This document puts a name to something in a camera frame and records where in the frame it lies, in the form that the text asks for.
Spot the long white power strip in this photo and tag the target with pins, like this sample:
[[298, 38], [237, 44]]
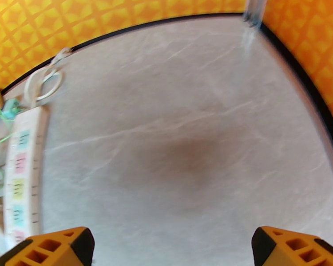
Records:
[[25, 168]]

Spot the aluminium frame post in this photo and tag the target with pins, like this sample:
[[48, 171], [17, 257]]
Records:
[[254, 10]]

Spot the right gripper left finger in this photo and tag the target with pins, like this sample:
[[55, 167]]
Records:
[[58, 251]]

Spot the small teal plug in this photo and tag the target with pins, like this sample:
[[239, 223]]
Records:
[[12, 107]]

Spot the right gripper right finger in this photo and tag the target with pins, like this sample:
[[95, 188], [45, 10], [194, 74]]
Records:
[[291, 251]]

